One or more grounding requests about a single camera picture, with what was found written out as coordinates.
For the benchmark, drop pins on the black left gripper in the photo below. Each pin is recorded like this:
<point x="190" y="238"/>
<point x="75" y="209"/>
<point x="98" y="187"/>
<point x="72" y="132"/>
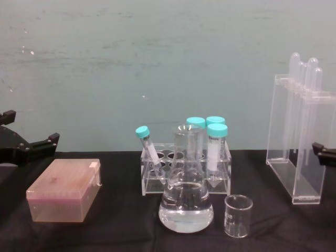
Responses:
<point x="10" y="147"/>

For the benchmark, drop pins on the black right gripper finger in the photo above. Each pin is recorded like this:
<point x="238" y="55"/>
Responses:
<point x="325" y="155"/>

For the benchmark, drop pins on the clear acrylic pipette stand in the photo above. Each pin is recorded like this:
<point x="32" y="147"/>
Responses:
<point x="309" y="181"/>

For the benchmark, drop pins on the pink translucent pipette tip box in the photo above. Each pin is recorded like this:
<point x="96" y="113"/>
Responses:
<point x="63" y="189"/>

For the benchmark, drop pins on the small clear glass beaker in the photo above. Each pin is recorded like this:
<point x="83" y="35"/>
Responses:
<point x="237" y="218"/>

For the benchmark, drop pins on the labelled teal capped centrifuge tube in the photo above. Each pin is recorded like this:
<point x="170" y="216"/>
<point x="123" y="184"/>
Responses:
<point x="216" y="152"/>

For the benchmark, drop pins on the tilted teal capped centrifuge tube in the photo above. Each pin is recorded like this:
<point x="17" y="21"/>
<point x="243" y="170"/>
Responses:
<point x="149" y="147"/>

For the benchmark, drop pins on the clear acrylic tube rack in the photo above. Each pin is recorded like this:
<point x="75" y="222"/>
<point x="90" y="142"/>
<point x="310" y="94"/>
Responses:
<point x="153" y="187"/>

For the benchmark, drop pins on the black table cloth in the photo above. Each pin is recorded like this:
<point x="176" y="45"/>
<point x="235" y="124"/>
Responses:
<point x="126" y="231"/>

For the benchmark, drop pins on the clear glass conical flask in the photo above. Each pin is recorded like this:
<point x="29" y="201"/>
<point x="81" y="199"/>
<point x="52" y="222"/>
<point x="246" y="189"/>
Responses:
<point x="186" y="210"/>

